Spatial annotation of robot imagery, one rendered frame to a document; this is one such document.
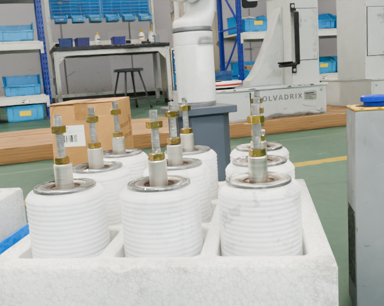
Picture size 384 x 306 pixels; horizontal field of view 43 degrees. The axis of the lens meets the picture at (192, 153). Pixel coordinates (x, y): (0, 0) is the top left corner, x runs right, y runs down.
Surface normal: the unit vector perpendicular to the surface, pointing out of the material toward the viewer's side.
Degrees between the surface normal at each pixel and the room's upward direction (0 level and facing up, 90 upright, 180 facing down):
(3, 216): 90
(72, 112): 90
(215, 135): 90
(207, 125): 90
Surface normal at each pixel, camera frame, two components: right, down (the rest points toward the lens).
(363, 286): -0.14, 0.17
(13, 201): 0.99, -0.04
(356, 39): -0.94, 0.11
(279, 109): 0.32, 0.14
